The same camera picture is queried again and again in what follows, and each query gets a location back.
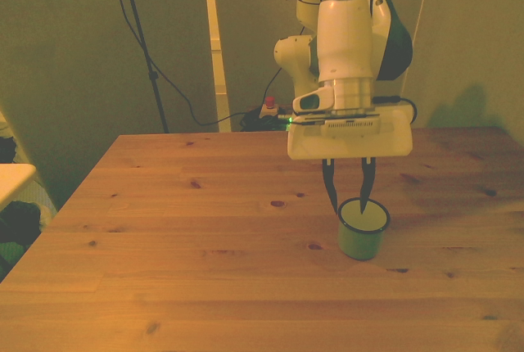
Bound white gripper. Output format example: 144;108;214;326
287;106;414;216

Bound green enamel mug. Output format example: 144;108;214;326
337;197;391;262

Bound red emergency stop button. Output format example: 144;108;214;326
260;96;280;120

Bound black tripod stand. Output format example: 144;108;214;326
115;0;170;135

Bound white side table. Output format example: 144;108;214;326
0;163;38;210

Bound black tripod camera cable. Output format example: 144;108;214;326
103;0;247;128

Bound white door frame strip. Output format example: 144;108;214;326
202;0;232;133

